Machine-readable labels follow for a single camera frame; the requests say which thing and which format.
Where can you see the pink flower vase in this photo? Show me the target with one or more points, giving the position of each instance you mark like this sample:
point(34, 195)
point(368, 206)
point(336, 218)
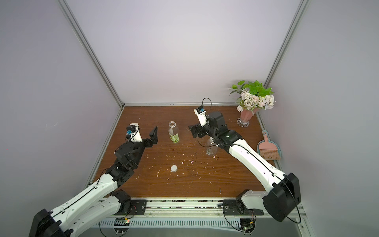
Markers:
point(245, 117)

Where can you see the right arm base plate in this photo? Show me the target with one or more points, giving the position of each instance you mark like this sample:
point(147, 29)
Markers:
point(233, 207)

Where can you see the artificial flower bouquet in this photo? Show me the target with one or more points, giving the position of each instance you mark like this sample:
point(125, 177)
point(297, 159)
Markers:
point(253, 96)

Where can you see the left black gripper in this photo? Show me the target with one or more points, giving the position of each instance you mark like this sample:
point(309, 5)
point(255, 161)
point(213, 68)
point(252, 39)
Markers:
point(148, 144)

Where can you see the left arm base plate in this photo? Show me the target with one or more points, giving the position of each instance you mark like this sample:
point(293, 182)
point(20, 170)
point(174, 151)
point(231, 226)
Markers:
point(132, 207)

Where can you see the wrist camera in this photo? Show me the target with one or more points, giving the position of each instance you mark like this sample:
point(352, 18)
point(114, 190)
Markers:
point(133, 133)
point(201, 114)

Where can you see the white bottle cap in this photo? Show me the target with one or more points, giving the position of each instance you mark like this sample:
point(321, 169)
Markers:
point(174, 168)

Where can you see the green label clear bottle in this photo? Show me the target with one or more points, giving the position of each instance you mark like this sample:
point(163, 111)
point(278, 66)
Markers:
point(173, 132)

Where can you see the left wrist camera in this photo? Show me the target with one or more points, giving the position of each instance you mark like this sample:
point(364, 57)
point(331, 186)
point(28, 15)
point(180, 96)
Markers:
point(133, 133)

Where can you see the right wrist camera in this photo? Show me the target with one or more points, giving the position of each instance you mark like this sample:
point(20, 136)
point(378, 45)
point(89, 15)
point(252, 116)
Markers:
point(201, 114)

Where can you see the blue label clear bottle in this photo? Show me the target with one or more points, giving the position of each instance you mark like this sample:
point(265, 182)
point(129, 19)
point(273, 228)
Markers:
point(211, 147)

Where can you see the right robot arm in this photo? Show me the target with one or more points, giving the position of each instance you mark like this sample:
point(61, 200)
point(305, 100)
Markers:
point(281, 193)

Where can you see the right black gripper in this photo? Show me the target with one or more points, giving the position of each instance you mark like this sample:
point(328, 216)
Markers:
point(195, 130)

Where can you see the pink hand broom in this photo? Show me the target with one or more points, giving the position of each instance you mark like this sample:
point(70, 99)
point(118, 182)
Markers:
point(268, 148)

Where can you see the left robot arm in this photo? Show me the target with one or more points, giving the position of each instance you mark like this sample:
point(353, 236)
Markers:
point(102, 198)

